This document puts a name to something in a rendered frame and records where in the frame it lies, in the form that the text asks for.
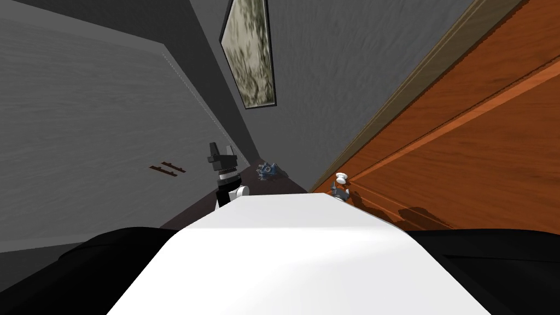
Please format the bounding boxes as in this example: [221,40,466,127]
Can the black framed wall picture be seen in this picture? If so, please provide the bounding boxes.
[218,0,278,110]

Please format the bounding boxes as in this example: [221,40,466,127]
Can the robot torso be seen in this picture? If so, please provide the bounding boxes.
[107,193,492,315]

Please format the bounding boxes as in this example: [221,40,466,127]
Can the dark brown wall bars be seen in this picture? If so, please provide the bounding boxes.
[148,161,187,178]

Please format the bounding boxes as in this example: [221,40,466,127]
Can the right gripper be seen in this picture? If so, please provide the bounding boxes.
[330,182,351,203]

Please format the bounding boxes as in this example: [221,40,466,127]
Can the blue grey crumpled object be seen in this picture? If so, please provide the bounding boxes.
[256,161,282,182]

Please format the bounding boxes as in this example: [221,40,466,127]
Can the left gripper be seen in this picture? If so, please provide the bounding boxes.
[207,142,240,173]

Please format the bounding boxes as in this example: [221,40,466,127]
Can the orange brown wooden door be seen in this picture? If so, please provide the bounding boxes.
[312,0,560,231]

